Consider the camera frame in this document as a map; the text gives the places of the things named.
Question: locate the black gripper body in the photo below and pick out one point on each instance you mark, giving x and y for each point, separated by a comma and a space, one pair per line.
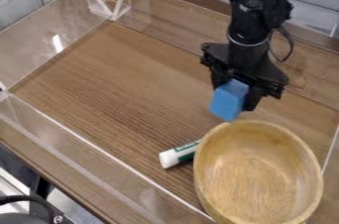
265, 77

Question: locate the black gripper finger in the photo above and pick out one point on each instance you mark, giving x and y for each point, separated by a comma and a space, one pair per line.
219, 77
253, 99

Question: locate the blue rectangular block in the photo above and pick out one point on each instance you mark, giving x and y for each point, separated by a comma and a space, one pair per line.
229, 100

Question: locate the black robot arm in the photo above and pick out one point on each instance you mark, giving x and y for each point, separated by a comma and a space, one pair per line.
242, 58

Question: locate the brown wooden bowl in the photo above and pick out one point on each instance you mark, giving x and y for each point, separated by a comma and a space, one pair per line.
257, 175

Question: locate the white green glue stick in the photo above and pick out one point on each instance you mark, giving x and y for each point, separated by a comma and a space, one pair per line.
178, 155

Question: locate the black metal stand base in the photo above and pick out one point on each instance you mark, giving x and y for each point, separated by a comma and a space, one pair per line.
32, 213

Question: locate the clear acrylic barrier wall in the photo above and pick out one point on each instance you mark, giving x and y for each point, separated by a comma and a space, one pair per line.
104, 89

